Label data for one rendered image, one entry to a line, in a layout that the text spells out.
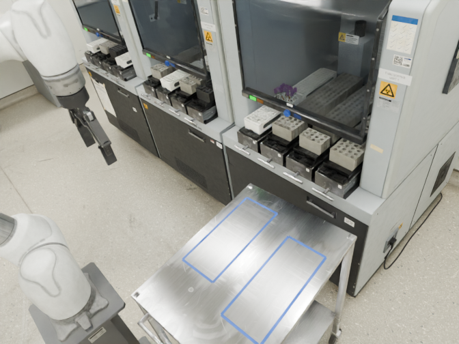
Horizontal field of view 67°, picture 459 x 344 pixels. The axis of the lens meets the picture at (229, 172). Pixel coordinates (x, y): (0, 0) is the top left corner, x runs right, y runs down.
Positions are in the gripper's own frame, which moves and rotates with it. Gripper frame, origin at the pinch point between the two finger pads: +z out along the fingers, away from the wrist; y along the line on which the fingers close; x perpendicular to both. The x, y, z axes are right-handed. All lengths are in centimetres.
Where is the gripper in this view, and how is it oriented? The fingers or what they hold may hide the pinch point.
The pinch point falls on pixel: (100, 150)
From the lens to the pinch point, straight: 109.3
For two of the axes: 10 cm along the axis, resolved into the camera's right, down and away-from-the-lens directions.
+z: 1.3, 7.3, 6.7
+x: 7.2, -5.3, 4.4
